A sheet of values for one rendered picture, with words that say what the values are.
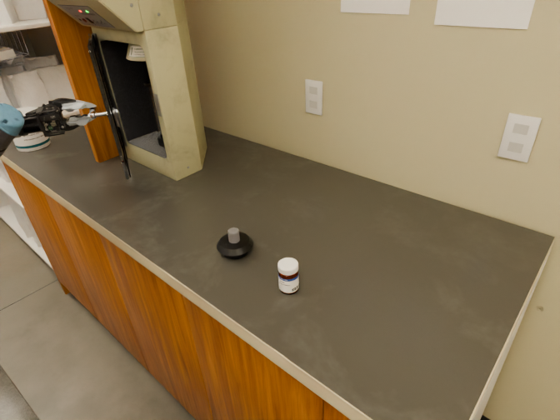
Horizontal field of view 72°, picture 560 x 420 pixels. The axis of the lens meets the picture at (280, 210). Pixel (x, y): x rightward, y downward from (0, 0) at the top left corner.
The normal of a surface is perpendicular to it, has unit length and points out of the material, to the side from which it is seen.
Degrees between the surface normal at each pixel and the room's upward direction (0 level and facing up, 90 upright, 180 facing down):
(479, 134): 90
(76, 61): 90
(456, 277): 0
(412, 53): 90
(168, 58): 90
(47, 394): 0
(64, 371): 0
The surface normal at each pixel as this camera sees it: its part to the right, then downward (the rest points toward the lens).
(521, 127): -0.66, 0.43
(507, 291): -0.05, -0.84
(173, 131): 0.75, 0.33
